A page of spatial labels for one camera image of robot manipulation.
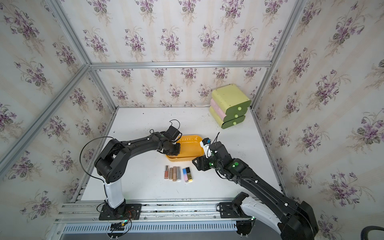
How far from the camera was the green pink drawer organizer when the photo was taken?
949 mm

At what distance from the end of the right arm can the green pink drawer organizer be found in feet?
1.20

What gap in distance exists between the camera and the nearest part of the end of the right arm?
585 millimetres
